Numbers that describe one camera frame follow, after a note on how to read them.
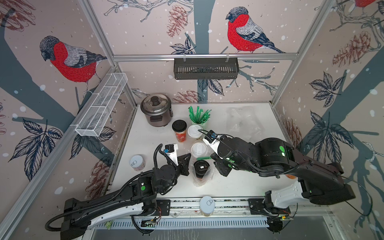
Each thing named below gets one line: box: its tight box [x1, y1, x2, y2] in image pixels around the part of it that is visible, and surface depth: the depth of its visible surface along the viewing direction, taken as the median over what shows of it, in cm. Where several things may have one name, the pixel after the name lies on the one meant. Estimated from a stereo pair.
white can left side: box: [129, 154, 146, 172], surface depth 85 cm
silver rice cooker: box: [140, 93, 173, 127], surface depth 98 cm
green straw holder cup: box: [188, 105, 212, 126], surface depth 94 cm
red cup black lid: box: [172, 119, 188, 143], surface depth 88 cm
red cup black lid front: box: [193, 160, 210, 181], surface depth 70 cm
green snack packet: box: [105, 221, 112, 230], surface depth 70 cm
